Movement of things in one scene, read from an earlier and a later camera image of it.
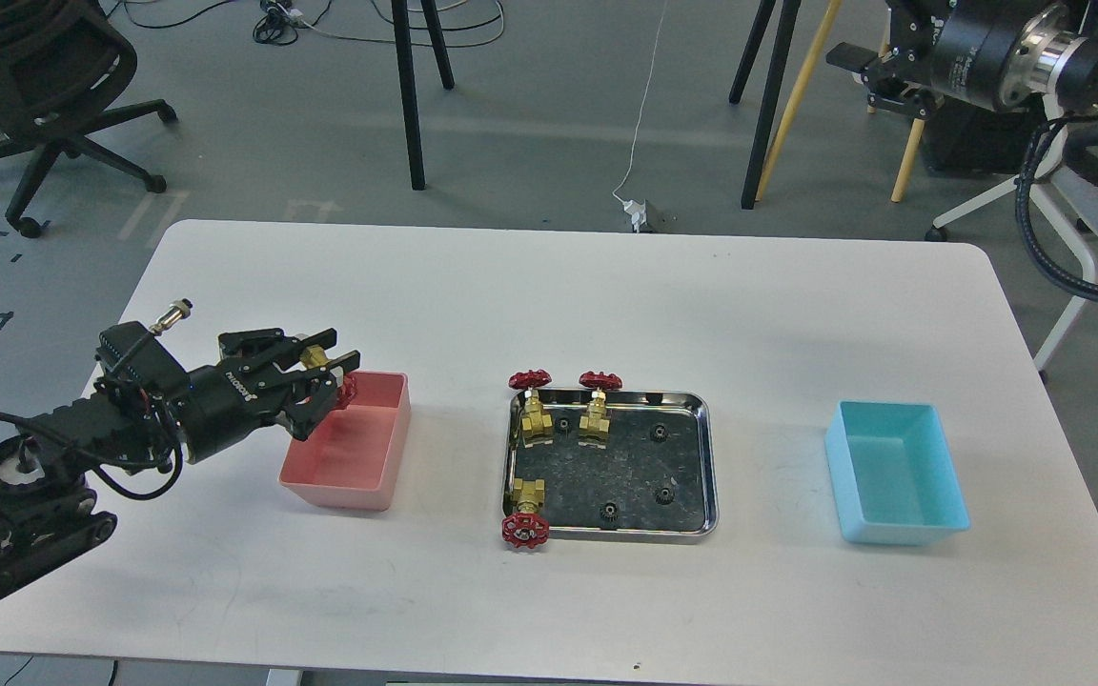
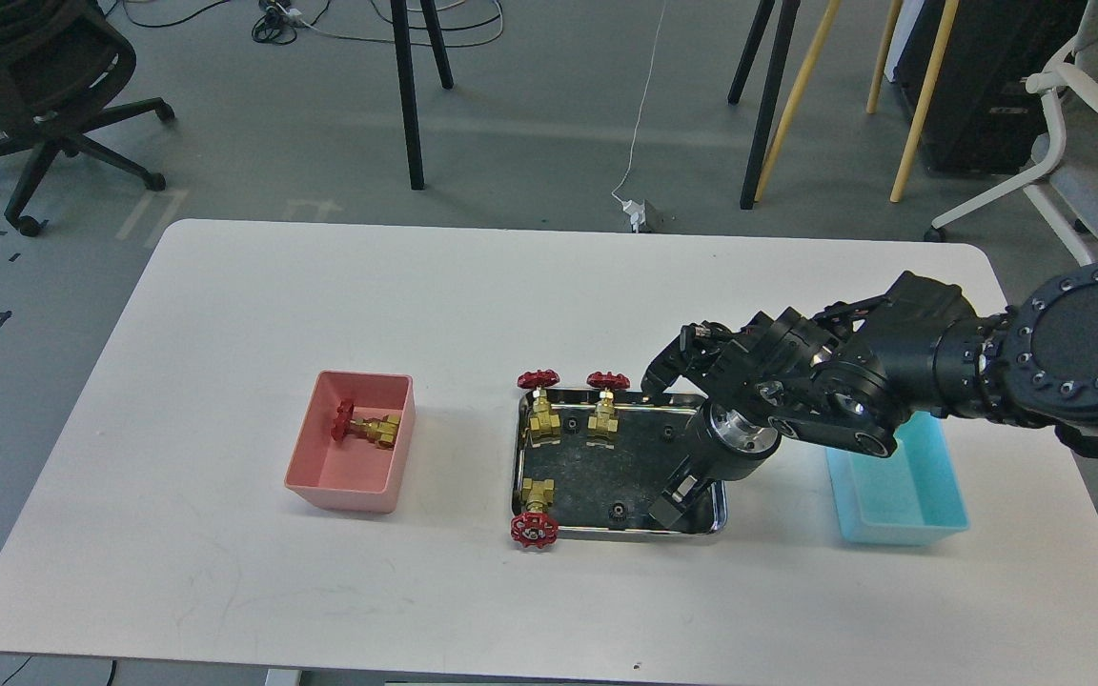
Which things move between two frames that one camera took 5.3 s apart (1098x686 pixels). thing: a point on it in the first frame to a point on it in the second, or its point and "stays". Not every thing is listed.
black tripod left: x=408 y=70 stays
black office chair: x=43 y=74 stays
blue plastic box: x=894 y=474 stays
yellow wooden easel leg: x=829 y=13 stays
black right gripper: x=984 y=51 to x=727 y=439
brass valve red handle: x=315 y=356 to x=379 y=431
